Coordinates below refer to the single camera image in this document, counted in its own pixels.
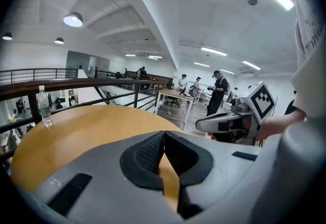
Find black office chair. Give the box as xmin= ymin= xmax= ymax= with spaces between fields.
xmin=165 ymin=90 xmax=180 ymax=108

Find water bottle with green label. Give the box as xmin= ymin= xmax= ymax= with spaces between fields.
xmin=37 ymin=85 xmax=53 ymax=128

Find brown wooden counter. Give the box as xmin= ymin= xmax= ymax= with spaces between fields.
xmin=127 ymin=71 xmax=166 ymax=81

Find person's white t-shirt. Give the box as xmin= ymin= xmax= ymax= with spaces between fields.
xmin=290 ymin=0 xmax=326 ymax=122

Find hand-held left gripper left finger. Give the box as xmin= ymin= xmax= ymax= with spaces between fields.
xmin=119 ymin=130 xmax=166 ymax=191

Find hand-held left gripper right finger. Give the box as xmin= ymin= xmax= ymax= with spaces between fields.
xmin=164 ymin=130 xmax=213 ymax=188

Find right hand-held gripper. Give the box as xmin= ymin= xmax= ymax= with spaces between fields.
xmin=195 ymin=80 xmax=277 ymax=146

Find person's right forearm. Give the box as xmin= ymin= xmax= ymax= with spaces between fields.
xmin=256 ymin=109 xmax=308 ymax=142

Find black metal balcony railing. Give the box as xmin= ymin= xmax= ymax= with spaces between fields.
xmin=0 ymin=68 xmax=78 ymax=85

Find rectangular wooden desk white legs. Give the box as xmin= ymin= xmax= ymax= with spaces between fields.
xmin=156 ymin=89 xmax=196 ymax=124

